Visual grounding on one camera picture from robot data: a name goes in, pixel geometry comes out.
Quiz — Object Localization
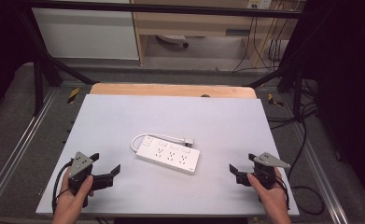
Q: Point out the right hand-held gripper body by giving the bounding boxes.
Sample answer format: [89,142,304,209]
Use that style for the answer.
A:
[251,151,291,190]

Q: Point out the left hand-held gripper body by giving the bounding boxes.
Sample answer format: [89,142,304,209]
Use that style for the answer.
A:
[67,151,95,209]

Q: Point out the person's right hand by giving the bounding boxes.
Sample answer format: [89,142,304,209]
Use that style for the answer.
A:
[246,167,293,224]

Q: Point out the person's left hand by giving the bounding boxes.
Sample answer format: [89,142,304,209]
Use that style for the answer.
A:
[51,169,95,224]

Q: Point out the yellow black tape marker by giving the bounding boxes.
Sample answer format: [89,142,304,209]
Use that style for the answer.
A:
[267,92,285,107]
[66,87,80,105]

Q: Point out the white power strip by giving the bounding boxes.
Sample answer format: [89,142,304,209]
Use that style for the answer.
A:
[135,134,201,175]

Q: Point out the wooden board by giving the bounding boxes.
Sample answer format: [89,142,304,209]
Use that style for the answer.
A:
[89,82,259,100]

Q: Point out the white cabinet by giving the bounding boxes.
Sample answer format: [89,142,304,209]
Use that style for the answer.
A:
[31,0,140,61]

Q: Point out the black curtain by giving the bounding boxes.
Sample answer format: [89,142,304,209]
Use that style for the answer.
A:
[0,0,36,120]
[290,0,365,204]

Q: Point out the white device under desk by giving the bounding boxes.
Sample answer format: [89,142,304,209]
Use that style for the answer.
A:
[155,34,190,49]

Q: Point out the light wooden desk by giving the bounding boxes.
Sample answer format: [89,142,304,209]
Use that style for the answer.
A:
[130,0,300,67]

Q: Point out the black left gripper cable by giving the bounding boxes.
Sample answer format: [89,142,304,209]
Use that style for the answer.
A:
[51,159,75,216]

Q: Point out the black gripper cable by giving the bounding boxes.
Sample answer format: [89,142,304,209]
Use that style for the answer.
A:
[274,119,326,217]
[51,159,75,216]

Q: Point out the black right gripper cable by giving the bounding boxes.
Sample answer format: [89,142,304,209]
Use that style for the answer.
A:
[274,119,326,217]

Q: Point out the aluminium floor rail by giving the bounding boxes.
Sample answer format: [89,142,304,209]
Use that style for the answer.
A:
[290,120,350,224]
[0,88,59,213]

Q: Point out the white power strip cable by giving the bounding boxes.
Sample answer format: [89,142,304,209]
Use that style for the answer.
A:
[130,133,188,153]

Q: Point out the black floor cables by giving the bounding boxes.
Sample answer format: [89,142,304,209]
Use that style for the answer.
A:
[265,77,320,131]

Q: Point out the bundle of hanging cables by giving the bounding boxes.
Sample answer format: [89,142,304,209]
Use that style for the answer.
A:
[232,8,294,73]

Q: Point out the white wall socket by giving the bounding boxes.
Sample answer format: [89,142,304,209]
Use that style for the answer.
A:
[246,0,274,10]

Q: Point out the black metal frame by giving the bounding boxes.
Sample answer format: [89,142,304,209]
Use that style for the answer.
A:
[17,0,319,123]

